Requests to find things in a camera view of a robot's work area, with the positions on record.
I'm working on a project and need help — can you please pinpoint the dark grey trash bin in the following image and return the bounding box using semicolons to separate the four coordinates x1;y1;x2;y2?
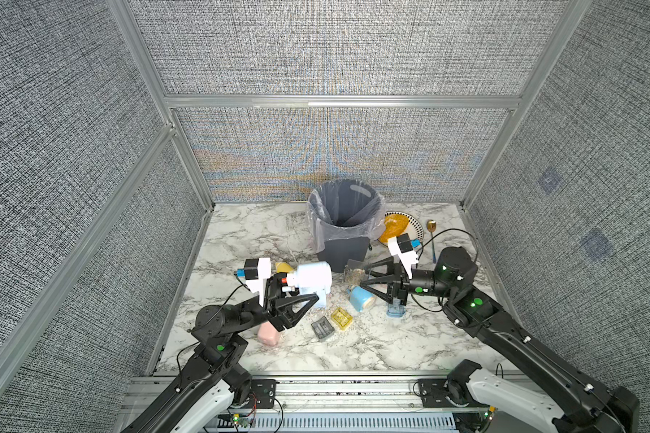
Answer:
306;179;386;274

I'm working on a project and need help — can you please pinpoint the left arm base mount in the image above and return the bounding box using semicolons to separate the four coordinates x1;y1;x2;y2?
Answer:
226;379;278;410

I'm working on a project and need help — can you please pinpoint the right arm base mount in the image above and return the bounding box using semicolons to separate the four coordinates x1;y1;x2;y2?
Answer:
413;378;489;410

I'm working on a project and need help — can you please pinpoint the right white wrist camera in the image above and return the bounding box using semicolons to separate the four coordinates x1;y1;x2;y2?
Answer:
386;234;421;279

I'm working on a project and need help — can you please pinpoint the clear grey shavings tray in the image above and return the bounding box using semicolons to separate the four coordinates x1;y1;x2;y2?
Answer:
312;317;335;341
343;259;368;288

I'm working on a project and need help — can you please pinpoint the gold blue spoon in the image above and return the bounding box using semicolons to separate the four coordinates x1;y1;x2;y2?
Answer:
426;219;437;263

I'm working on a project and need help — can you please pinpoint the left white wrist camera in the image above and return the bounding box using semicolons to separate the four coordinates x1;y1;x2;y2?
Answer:
236;257;272;307

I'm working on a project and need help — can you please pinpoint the clear plastic bin liner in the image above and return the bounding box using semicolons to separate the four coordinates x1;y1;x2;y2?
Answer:
306;179;386;253

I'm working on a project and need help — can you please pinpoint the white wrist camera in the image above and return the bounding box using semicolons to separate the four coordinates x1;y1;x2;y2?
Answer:
386;234;421;279
236;257;272;307

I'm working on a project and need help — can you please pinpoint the bright blue pencil sharpener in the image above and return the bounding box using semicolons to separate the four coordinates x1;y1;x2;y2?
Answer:
348;286;377;312

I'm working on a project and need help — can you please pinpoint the clear blue shavings tray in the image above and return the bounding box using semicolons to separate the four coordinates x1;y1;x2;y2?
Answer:
386;304;406;319

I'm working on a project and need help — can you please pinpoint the light blue pencil sharpener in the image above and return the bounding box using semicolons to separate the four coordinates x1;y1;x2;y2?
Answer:
283;262;332;310

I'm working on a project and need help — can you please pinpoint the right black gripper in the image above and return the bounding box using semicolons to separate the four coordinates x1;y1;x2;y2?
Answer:
365;257;462;310

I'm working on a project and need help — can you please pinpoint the clear yellow shavings tray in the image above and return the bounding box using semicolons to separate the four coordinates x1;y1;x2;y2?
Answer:
330;307;353;331

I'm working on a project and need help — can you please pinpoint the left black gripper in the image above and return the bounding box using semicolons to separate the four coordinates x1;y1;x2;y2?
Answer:
231;275;314;337

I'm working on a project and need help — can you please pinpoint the yellow pencil sharpener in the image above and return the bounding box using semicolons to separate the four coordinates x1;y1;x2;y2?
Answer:
276;262;294;274

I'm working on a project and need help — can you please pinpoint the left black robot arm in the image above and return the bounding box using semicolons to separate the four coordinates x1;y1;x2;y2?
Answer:
123;274;319;432

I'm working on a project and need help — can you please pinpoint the pink pencil sharpener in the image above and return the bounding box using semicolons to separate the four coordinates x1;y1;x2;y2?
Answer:
256;322;281;346

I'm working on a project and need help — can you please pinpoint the aluminium front rail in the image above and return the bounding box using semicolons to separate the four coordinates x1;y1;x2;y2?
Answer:
120;372;575;417

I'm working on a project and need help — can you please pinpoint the yellow white patterned bowl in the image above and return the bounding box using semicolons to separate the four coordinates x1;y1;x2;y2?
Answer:
378;211;425;245

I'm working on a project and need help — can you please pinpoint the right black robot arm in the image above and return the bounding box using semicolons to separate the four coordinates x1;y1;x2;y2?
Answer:
345;246;640;432

